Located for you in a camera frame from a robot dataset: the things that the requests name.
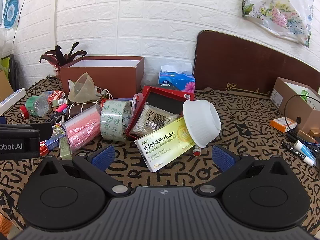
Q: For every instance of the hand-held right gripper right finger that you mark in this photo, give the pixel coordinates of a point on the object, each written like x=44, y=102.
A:
x=223, y=157

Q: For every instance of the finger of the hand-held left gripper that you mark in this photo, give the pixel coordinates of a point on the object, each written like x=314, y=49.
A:
x=45, y=131

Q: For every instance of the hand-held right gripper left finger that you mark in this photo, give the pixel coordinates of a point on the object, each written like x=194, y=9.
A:
x=103, y=157

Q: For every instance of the blue card pack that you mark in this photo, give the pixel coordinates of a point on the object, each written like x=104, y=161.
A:
x=51, y=143

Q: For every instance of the pink zip bag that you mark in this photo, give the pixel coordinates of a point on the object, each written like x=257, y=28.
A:
x=80, y=130

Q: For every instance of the green patterned tape roll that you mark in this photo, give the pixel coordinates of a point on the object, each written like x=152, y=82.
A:
x=112, y=120

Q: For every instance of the yellow medicine box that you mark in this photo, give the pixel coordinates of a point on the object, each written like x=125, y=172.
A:
x=165, y=147

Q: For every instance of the brown cardboard box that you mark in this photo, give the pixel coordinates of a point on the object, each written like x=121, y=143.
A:
x=105, y=80

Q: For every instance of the black tape roll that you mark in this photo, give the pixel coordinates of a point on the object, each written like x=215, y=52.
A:
x=57, y=118

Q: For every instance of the letter-printed blanket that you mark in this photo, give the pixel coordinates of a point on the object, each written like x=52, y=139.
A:
x=250, y=152

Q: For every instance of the crushed plastic bottle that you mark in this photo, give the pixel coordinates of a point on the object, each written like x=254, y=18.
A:
x=37, y=105

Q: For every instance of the small red stamp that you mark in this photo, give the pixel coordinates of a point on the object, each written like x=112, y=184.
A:
x=196, y=151

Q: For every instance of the pink highlighter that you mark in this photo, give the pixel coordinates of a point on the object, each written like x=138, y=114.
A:
x=60, y=108

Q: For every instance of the small green box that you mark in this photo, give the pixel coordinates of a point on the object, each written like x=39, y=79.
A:
x=65, y=150

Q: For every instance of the red tape roll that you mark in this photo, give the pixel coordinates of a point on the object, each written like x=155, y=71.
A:
x=24, y=112

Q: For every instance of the small red packet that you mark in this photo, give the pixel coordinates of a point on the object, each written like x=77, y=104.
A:
x=56, y=96

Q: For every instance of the white plastic cup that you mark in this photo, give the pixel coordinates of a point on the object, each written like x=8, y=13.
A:
x=200, y=122

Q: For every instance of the long white box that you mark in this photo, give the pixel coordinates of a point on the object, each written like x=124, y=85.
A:
x=11, y=100

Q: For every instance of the translucent funnel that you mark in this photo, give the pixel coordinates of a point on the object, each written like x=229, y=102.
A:
x=82, y=86

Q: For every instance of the cotton swab pack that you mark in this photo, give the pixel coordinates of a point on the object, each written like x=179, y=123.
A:
x=152, y=120

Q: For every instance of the small orange box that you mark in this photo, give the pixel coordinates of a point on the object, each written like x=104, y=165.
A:
x=282, y=124

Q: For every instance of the black pen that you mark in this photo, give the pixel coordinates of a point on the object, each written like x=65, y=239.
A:
x=291, y=148

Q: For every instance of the dark red feather bunch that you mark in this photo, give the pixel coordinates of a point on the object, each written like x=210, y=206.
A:
x=62, y=55

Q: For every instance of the white blue glue tube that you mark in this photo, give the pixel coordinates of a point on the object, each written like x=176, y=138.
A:
x=305, y=152

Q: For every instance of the red tray box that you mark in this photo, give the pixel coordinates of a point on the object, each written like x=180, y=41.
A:
x=165, y=100

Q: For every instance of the blue tissue pack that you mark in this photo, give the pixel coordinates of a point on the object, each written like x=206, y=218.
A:
x=178, y=80

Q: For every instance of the small black box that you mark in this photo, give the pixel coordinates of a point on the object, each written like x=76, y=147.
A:
x=168, y=85

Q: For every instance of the tan open cardboard box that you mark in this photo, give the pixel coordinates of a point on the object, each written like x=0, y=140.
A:
x=292, y=97

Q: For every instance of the blue paper fan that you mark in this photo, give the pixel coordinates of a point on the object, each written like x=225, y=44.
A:
x=10, y=7

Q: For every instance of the floral plastic bag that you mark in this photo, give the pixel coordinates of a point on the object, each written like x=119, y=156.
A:
x=275, y=7

